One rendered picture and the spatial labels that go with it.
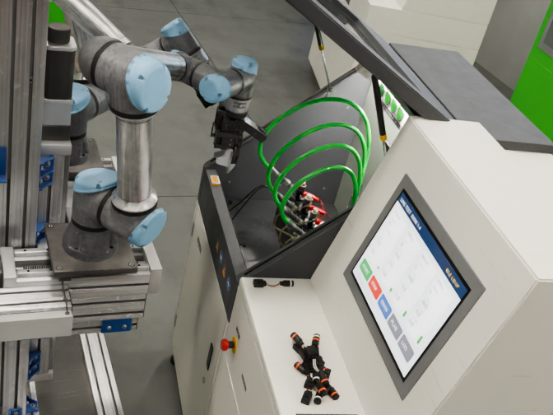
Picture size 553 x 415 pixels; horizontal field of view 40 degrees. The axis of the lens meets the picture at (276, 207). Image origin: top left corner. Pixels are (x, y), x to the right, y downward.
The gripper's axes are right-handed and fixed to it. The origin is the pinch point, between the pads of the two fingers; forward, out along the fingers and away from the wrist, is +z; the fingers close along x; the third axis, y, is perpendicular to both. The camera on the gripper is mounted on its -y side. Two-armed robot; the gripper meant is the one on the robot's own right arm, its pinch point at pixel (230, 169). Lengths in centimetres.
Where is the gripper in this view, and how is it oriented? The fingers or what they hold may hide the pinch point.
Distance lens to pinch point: 228.5
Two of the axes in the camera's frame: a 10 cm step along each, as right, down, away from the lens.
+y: -9.5, -0.5, -3.0
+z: -2.1, 8.3, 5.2
